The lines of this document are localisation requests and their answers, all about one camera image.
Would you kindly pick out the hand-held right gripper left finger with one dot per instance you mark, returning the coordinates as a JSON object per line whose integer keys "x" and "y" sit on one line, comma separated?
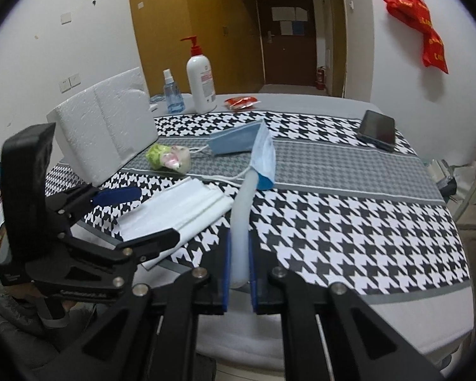
{"x": 170, "y": 325}

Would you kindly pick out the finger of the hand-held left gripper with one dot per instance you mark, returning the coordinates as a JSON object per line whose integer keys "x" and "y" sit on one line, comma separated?
{"x": 142, "y": 248}
{"x": 119, "y": 195}

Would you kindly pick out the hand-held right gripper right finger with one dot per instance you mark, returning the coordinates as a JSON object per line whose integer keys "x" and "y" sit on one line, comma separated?
{"x": 321, "y": 333}

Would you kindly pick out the white cloth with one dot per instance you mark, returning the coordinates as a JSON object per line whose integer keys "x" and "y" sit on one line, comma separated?
{"x": 174, "y": 210}

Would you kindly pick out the green pink soft toy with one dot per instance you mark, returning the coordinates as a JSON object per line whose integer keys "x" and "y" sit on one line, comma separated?
{"x": 162, "y": 156}

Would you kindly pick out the white foam box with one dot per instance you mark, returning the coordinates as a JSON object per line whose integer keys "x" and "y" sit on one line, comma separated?
{"x": 103, "y": 127}

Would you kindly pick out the white foam sheet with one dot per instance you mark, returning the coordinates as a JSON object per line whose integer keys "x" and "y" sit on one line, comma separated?
{"x": 240, "y": 226}

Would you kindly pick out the person's left forearm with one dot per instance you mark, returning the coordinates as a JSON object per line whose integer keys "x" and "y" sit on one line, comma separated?
{"x": 8, "y": 333}

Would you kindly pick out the clear blue spray bottle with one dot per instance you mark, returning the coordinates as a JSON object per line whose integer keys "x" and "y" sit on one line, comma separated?
{"x": 173, "y": 97}

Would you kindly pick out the white pump bottle red pump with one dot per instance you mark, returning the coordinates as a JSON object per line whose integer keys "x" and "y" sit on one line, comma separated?
{"x": 201, "y": 83}

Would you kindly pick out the red snack packet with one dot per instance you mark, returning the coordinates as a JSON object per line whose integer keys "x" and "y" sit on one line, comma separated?
{"x": 240, "y": 103}

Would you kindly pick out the houndstooth tablecloth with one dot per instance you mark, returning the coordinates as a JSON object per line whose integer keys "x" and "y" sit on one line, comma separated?
{"x": 341, "y": 166}

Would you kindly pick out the wooden wardrobe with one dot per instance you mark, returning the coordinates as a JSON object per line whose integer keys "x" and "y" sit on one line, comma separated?
{"x": 162, "y": 27}

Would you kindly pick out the black smartphone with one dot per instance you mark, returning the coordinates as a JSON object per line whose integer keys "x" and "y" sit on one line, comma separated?
{"x": 377, "y": 129}

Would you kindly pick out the dark brown door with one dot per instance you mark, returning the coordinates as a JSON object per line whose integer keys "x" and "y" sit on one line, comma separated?
{"x": 289, "y": 59}

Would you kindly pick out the red fire extinguisher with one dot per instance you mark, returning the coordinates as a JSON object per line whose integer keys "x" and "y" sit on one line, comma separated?
{"x": 320, "y": 79}

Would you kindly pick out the small white paper notice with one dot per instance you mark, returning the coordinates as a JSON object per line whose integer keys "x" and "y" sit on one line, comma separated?
{"x": 286, "y": 27}

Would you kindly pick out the blue paper notice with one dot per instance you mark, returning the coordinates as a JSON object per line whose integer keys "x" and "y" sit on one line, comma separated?
{"x": 298, "y": 27}

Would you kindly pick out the red plastic bag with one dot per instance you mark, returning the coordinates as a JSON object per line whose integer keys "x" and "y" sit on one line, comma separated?
{"x": 434, "y": 51}
{"x": 406, "y": 4}

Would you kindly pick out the white wall socket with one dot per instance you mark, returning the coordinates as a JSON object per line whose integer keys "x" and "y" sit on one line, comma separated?
{"x": 65, "y": 85}

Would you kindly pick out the white wall switch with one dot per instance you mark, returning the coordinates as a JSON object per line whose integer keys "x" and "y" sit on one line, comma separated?
{"x": 75, "y": 79}

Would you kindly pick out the white blank wall plate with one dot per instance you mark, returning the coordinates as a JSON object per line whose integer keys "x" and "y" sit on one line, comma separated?
{"x": 66, "y": 18}

